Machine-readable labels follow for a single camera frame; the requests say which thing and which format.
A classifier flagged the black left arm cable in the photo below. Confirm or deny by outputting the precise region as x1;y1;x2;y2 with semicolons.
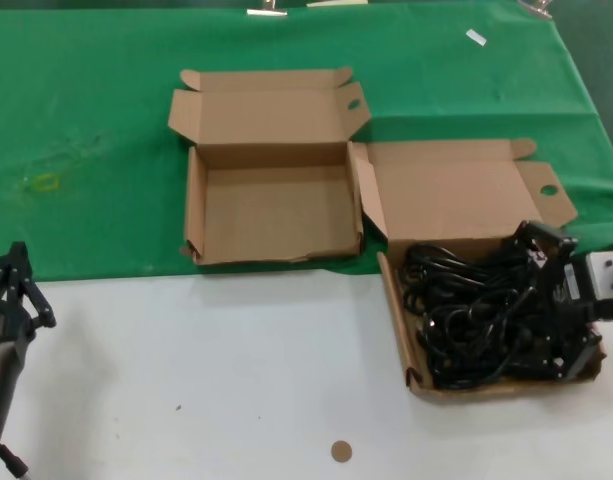
0;442;35;480

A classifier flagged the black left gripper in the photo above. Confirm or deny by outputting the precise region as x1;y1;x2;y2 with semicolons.
0;241;58;351

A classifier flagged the green tablecloth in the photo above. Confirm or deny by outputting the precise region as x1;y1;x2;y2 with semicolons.
0;2;613;285

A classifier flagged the round brown cardboard disc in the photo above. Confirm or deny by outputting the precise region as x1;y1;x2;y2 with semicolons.
330;439;354;465

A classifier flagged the metal cloth clip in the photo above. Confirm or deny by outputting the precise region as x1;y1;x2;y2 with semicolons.
245;0;290;18
516;0;555;20

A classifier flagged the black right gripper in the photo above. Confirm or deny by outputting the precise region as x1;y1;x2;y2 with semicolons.
505;219;607;384

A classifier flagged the cardboard box with round hole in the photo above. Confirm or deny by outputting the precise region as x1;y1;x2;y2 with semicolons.
346;138;607;405

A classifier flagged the cardboard box with oval hole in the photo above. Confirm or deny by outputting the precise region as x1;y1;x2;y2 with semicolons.
166;67;372;266

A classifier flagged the black power cable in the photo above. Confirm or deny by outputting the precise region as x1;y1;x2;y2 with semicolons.
418;299;552;351
400;242;537;314
429;344;562;390

